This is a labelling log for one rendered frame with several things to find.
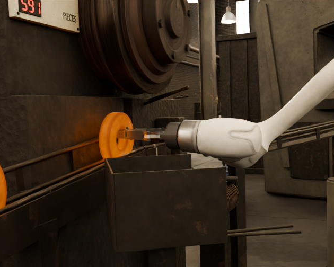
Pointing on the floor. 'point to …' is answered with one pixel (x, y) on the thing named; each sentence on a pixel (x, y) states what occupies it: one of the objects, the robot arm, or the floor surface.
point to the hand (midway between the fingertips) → (117, 133)
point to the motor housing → (211, 261)
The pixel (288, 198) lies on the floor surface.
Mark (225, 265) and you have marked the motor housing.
